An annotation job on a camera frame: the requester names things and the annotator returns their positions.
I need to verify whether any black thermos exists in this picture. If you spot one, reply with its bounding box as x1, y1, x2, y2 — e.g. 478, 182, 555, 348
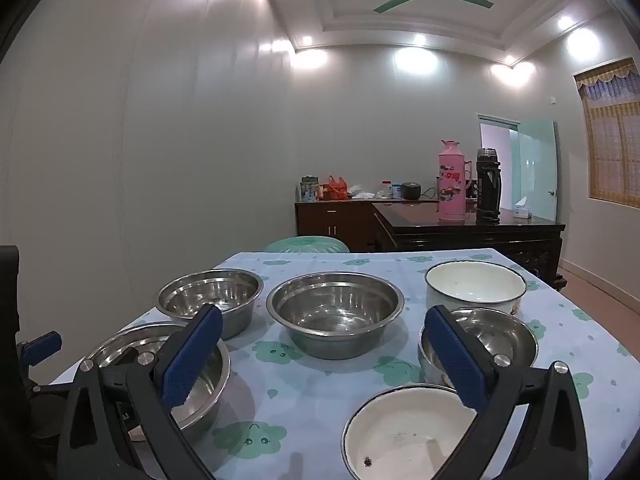
475, 147, 502, 225

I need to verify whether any small steel bowl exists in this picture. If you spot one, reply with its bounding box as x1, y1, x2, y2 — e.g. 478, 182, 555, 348
418, 308, 539, 391

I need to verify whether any pink thermos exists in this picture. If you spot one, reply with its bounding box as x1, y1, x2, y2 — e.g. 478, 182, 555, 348
437, 140, 473, 222

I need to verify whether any large steel bowl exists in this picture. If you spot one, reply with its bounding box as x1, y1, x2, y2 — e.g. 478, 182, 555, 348
266, 272, 405, 360

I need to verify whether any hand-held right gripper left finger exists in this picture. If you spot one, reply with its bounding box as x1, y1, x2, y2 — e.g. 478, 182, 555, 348
57, 304, 224, 480

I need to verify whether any dark wooden desk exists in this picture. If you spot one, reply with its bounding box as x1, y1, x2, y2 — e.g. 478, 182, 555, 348
372, 200, 568, 293

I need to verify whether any blue printed tablecloth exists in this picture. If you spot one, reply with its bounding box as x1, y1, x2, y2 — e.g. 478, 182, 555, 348
50, 249, 640, 480

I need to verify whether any green glass door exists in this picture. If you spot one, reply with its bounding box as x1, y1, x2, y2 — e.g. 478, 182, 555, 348
517, 117, 558, 222

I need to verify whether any printed white enamel bowl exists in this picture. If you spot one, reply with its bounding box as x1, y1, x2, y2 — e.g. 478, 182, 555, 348
425, 261, 527, 316

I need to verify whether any green plastic stool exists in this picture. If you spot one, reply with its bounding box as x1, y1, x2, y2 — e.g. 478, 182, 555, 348
264, 236, 350, 254

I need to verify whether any stained white enamel bowl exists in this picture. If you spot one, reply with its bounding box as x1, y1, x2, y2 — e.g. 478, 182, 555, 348
342, 384, 482, 480

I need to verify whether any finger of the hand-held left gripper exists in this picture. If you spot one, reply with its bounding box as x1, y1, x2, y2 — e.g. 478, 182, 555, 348
17, 332, 63, 368

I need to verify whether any brown wooden sideboard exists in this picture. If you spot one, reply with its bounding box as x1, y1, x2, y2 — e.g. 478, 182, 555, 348
295, 199, 441, 253

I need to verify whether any window with patterned curtain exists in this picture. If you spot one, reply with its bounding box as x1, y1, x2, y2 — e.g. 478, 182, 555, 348
573, 57, 640, 206

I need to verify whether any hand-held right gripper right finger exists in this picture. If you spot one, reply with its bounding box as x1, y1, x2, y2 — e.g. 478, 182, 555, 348
424, 305, 591, 480

